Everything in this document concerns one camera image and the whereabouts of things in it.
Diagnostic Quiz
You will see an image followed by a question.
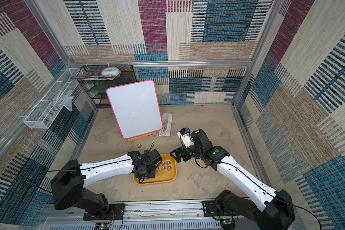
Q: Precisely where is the yellow plastic storage box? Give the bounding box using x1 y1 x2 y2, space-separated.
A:
133 154 177 186

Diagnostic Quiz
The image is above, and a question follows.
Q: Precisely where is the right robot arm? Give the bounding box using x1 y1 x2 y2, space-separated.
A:
170 127 297 230

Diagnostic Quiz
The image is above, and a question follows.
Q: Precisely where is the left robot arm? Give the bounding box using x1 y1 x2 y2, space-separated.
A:
50 148 163 216

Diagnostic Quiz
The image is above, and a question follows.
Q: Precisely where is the wooden whiteboard easel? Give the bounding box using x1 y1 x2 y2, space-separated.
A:
127 132 156 143

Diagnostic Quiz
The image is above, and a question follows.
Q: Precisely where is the white ruler package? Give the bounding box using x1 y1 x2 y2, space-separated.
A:
159 113 173 137

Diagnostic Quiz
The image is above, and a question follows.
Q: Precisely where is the pink framed whiteboard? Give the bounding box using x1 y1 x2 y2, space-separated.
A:
106 80 163 139

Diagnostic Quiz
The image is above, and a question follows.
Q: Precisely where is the white round device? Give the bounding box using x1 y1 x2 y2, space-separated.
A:
101 67 121 78

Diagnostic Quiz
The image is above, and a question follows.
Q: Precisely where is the magazine on shelf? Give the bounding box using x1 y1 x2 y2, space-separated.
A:
71 71 121 81

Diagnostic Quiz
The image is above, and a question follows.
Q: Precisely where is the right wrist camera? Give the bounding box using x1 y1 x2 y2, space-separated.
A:
177 127 194 149

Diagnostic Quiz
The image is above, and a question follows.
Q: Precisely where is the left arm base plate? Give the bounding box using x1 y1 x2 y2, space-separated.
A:
83 203 126 221

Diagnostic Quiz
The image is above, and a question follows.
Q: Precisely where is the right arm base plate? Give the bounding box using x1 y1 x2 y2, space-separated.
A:
202 200 226 217

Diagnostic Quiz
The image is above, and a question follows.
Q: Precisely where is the black wire shelf rack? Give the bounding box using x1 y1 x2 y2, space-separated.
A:
76 65 137 108

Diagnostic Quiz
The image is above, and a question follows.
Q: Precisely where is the white wire wall basket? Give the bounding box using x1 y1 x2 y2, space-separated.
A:
24 69 79 129

